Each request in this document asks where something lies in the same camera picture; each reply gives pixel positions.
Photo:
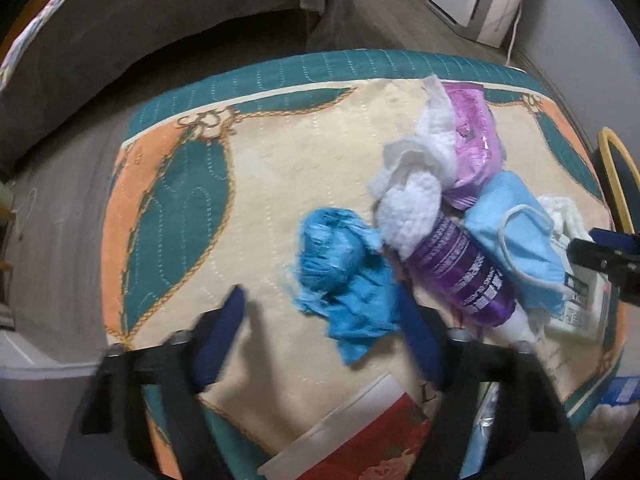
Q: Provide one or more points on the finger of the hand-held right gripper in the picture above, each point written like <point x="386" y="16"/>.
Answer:
<point x="600" y="260"/>
<point x="617" y="240"/>

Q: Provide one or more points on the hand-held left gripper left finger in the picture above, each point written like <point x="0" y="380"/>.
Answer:
<point x="220" y="330"/>

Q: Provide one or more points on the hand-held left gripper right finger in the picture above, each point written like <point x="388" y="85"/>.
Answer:
<point x="420" y="335"/>

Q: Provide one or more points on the white printed carton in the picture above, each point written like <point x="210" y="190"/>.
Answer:
<point x="582" y="305"/>

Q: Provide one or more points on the small white tissue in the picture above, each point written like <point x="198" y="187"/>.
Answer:
<point x="562" y="212"/>

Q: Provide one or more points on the purple bottle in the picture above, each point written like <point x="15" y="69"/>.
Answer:
<point x="460" y="275"/>

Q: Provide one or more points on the blue face mask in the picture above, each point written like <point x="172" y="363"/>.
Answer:
<point x="520" y="240"/>

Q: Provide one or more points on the blue plastic glove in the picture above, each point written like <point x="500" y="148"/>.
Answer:
<point x="340" y="270"/>

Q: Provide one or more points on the purple plastic packet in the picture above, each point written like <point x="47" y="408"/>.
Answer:
<point x="475" y="140"/>

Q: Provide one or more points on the clear plastic bag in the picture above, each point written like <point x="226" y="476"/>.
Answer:
<point x="480" y="435"/>

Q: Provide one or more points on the printed quilted mat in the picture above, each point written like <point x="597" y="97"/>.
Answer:
<point x="210" y="200"/>

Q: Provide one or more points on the blue packet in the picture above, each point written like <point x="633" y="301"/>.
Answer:
<point x="622" y="391"/>

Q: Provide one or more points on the white fluffy cloth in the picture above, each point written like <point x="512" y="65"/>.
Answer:
<point x="607" y="432"/>

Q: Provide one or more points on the white low furniture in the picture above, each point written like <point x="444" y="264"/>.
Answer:
<point x="45" y="352"/>

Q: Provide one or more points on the wooden side table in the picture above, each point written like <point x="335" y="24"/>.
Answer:
<point x="6" y="260"/>

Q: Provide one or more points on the grey bed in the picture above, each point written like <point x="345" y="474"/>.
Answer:
<point x="150" y="20"/>

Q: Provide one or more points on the floral bed cover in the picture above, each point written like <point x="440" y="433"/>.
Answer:
<point x="35" y="20"/>

